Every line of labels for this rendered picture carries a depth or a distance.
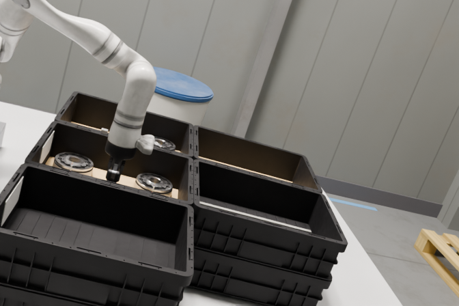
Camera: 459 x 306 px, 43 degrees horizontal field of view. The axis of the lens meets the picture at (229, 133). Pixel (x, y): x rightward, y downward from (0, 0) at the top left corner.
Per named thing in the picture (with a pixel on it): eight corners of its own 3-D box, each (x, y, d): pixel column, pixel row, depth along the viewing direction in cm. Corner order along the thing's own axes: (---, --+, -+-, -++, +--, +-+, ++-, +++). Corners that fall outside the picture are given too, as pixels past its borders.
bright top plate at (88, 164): (51, 165, 150) (51, 163, 150) (59, 150, 159) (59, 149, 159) (89, 175, 152) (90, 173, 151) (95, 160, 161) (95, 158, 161)
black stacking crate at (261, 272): (167, 285, 144) (180, 244, 140) (171, 227, 172) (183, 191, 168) (317, 321, 150) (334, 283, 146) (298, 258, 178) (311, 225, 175)
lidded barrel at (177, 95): (184, 165, 404) (211, 80, 385) (186, 199, 356) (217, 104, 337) (110, 147, 394) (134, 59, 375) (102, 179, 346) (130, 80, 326)
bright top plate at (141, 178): (134, 186, 154) (134, 184, 153) (138, 171, 163) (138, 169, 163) (171, 196, 155) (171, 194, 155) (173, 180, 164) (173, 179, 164)
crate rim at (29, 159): (20, 171, 131) (22, 161, 131) (51, 127, 160) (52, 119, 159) (190, 214, 138) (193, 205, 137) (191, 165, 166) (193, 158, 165)
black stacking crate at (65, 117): (44, 158, 163) (53, 121, 159) (66, 124, 191) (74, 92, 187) (181, 194, 169) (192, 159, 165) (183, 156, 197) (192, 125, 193)
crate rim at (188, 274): (-27, 238, 103) (-25, 226, 103) (20, 171, 131) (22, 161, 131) (190, 288, 109) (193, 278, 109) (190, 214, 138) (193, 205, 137)
